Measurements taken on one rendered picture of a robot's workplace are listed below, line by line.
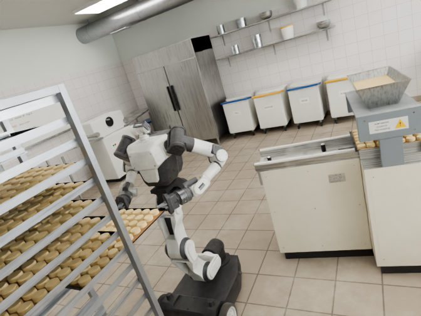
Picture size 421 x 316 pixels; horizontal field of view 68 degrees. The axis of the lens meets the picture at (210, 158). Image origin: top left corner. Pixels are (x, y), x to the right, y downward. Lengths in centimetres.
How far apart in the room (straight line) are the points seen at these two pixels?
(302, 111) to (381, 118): 383
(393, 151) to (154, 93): 516
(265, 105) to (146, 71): 247
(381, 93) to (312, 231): 114
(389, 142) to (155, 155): 138
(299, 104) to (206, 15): 258
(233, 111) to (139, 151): 434
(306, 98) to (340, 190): 348
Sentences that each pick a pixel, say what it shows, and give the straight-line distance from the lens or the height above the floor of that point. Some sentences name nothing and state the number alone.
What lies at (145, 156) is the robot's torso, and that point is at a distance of 193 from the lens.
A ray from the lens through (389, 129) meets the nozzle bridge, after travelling 209.
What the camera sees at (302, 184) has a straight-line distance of 240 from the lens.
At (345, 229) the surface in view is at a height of 28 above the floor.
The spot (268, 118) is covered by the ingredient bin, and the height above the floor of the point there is 32.
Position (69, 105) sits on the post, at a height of 174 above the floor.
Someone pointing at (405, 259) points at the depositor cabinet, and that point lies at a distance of 256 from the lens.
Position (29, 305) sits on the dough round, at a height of 115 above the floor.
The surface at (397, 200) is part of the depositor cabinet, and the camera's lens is 229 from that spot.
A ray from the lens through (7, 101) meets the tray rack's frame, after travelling 123.
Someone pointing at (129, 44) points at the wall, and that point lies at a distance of 784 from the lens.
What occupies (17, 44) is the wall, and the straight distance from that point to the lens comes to 650.
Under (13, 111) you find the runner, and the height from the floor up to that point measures 177.
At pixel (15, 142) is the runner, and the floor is 168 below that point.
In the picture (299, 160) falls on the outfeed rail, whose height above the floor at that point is 88.
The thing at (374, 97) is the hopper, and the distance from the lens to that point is 213.
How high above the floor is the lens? 178
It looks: 18 degrees down
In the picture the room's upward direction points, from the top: 17 degrees counter-clockwise
